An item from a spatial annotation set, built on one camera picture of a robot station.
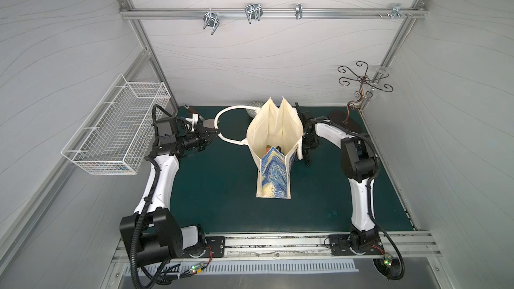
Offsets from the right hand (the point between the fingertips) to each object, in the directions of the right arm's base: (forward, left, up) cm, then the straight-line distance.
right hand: (305, 146), depth 103 cm
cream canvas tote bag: (+2, +17, +5) cm, 17 cm away
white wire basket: (-20, +71, +32) cm, 81 cm away
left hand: (-13, +38, +27) cm, 48 cm away
